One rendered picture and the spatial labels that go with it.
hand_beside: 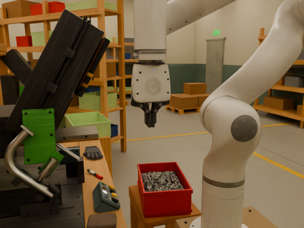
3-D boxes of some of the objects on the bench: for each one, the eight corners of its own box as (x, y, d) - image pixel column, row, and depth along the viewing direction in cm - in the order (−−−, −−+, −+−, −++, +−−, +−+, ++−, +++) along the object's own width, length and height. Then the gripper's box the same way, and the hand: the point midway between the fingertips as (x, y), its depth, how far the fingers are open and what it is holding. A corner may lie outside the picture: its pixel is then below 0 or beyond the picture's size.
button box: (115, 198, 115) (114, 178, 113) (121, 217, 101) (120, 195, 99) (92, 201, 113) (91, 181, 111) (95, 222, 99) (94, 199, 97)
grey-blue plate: (80, 174, 131) (79, 147, 128) (80, 176, 129) (79, 148, 126) (60, 176, 128) (58, 149, 126) (60, 178, 127) (58, 150, 124)
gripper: (172, 58, 75) (171, 121, 79) (119, 58, 71) (121, 125, 74) (182, 58, 68) (180, 127, 71) (124, 59, 64) (126, 131, 67)
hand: (150, 119), depth 73 cm, fingers closed
